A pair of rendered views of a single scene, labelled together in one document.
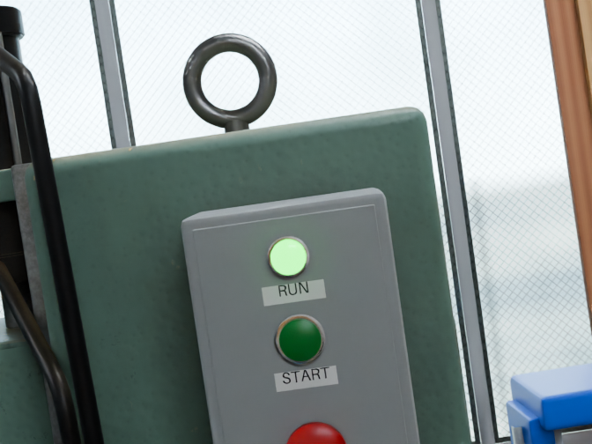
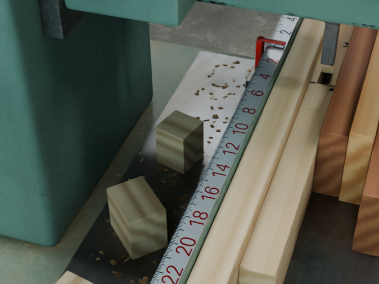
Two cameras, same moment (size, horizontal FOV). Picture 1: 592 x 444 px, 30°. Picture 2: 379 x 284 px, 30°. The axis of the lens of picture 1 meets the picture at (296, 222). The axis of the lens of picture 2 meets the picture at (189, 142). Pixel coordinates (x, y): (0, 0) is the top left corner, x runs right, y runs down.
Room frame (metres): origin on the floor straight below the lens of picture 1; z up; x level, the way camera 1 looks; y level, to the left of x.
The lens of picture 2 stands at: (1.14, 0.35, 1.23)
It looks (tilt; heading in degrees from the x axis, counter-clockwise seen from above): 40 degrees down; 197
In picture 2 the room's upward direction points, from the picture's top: 1 degrees counter-clockwise
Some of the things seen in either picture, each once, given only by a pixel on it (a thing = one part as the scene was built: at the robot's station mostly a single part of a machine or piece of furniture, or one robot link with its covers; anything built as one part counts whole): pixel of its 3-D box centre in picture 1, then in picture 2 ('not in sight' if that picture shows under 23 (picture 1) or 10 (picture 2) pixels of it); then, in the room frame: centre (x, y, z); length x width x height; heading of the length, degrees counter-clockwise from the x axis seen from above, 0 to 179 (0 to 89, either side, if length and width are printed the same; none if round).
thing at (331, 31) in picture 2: not in sight; (331, 31); (0.71, 0.32, 0.97); 0.01 x 0.01 x 0.05; 88
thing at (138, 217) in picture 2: not in sight; (137, 217); (0.78, 0.19, 0.82); 0.04 x 0.03 x 0.04; 44
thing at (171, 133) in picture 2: not in sight; (180, 141); (0.68, 0.19, 0.82); 0.03 x 0.03 x 0.04; 71
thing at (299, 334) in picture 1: (299, 339); not in sight; (0.52, 0.01, 1.42); 0.02 x 0.01 x 0.02; 88
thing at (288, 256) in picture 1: (288, 256); not in sight; (0.52, 0.01, 1.46); 0.02 x 0.01 x 0.02; 88
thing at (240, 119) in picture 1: (230, 85); not in sight; (0.70, 0.03, 1.55); 0.06 x 0.02 x 0.06; 88
